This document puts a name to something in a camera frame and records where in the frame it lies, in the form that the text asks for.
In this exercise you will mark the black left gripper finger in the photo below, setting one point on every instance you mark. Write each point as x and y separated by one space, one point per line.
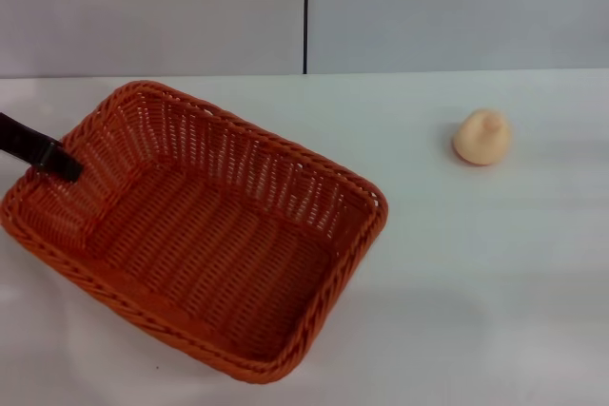
28 145

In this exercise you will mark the orange woven plastic basket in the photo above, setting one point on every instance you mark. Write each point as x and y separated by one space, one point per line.
200 235

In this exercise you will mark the pale peach fruit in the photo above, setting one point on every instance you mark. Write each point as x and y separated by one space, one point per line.
480 140

